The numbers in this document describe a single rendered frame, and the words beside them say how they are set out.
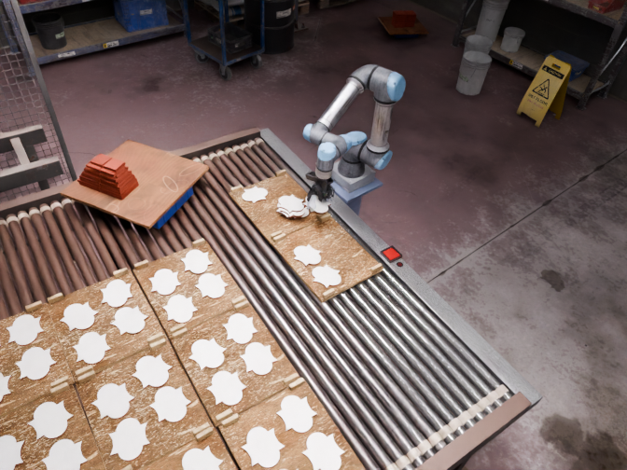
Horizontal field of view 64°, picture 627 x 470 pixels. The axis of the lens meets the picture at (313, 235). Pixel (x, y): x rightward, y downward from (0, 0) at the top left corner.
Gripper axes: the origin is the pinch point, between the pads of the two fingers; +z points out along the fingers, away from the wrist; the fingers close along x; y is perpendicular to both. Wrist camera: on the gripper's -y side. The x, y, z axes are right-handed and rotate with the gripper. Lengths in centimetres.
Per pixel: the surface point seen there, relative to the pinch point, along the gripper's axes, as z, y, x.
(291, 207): 7.0, -9.5, -7.7
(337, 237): 11.5, 14.5, 3.4
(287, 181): 14.0, -33.2, 5.2
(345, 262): 10.7, 29.7, -2.8
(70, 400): 10, 32, -125
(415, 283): 11, 55, 18
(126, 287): 11, -6, -92
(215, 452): 8, 76, -91
